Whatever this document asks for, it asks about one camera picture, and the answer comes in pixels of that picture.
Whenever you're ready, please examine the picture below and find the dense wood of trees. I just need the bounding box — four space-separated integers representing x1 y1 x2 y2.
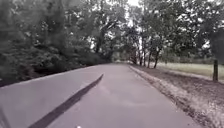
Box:
0 0 132 88

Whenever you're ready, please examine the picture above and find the grey asphalt path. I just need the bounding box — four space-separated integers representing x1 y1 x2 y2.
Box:
0 63 201 128

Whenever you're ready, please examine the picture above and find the signboard on post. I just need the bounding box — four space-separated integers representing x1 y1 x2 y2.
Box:
209 27 224 83

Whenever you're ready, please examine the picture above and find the leaf-strewn dirt verge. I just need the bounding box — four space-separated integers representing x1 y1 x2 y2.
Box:
129 64 224 128

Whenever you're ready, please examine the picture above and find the row of trees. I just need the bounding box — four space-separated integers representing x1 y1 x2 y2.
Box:
120 0 224 70

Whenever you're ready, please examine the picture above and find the grass field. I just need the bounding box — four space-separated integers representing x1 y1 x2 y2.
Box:
146 61 224 80

